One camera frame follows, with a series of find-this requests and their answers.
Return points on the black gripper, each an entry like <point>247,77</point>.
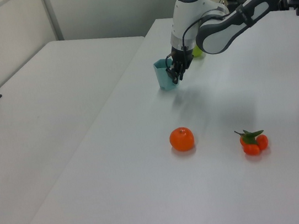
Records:
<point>181,57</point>

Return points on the teal faceted mug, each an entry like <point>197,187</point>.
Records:
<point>162,76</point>

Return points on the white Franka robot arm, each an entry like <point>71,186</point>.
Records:
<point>217,38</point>

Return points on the green toy apple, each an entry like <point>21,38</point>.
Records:
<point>197,53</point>

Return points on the large orange toy tangerine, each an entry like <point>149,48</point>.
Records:
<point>181,139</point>

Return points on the small tangerine cluster with leaves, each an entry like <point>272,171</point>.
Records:
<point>252,149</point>

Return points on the white side table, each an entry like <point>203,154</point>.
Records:
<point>42,118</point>

